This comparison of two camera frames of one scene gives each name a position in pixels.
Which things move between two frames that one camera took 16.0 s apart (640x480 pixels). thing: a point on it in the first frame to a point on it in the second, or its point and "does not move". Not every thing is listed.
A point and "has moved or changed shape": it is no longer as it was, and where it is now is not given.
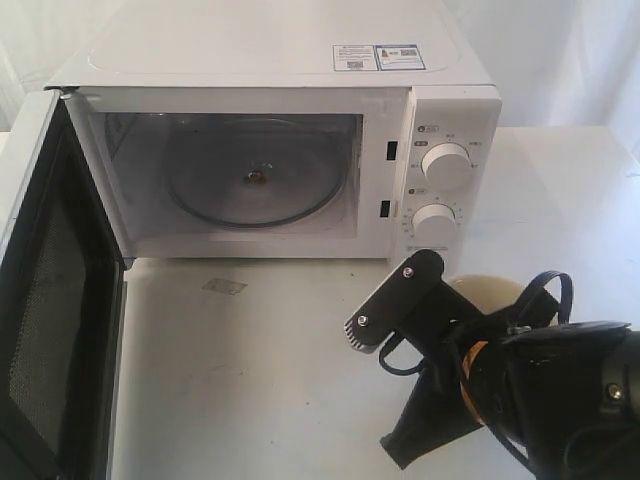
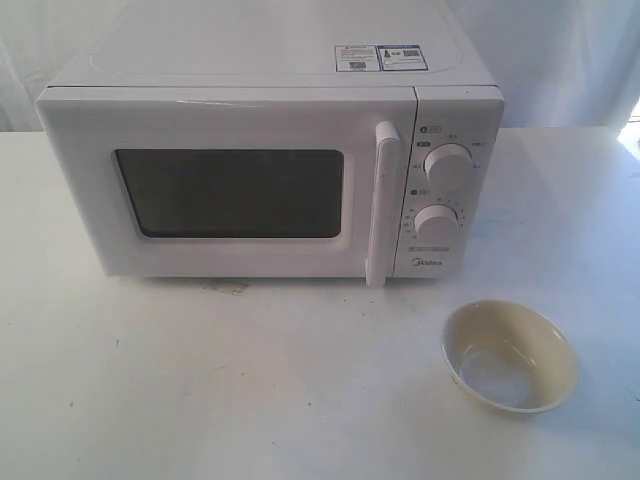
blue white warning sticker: (377, 57) does not move
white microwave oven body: (289, 128) does not move
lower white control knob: (434, 222) does not move
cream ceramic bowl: (490, 293) has moved or changed shape
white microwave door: (63, 292) to (236, 181)
